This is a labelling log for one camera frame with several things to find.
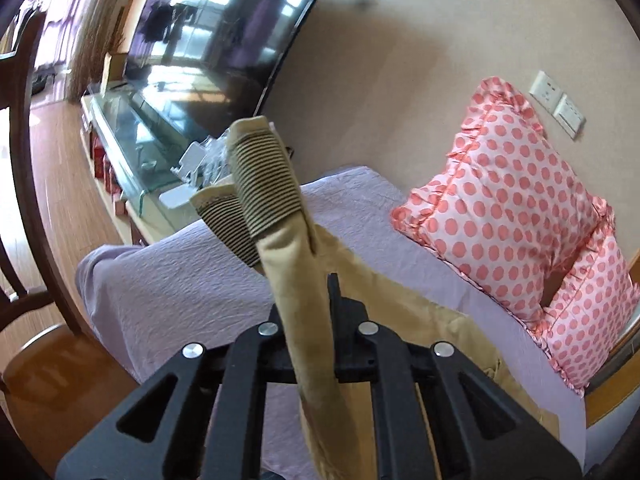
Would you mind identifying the khaki tan pants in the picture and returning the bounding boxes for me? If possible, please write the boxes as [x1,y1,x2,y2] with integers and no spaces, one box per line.
[191,116,560,479]

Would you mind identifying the lavender bed sheet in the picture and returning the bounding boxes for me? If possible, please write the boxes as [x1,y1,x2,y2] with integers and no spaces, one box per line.
[76,166,586,458]

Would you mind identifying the dark wooden chair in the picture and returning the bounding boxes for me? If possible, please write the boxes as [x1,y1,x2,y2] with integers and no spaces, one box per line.
[0,4,101,396]

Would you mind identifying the polka dot pillow near television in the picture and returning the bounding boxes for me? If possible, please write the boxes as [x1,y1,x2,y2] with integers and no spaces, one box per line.
[390,77,601,327]

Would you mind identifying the polka dot pillow near door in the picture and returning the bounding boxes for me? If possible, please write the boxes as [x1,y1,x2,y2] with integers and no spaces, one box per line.
[534,197,639,396]

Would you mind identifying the clear plastic packaging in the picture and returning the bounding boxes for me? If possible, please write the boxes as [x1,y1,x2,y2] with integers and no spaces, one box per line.
[169,131,294,191]

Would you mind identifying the glass top tv stand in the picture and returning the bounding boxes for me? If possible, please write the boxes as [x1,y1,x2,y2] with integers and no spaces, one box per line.
[80,82,198,245]

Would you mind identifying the black flat television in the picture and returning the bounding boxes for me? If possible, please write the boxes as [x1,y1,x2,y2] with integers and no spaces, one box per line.
[124,0,314,141]

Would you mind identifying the white wall light switch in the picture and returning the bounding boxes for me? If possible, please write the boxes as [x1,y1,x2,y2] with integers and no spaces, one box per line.
[552,93,586,140]

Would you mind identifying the white wall power socket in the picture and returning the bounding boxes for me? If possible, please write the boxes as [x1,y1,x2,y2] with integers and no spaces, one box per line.
[529,70,563,114]

